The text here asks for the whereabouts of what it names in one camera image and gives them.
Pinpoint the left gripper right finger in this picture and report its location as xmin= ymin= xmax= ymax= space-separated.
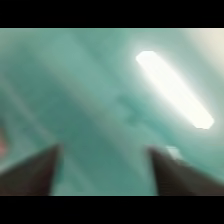
xmin=148 ymin=147 xmax=224 ymax=197

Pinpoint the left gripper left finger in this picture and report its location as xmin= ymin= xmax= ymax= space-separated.
xmin=0 ymin=143 xmax=64 ymax=197

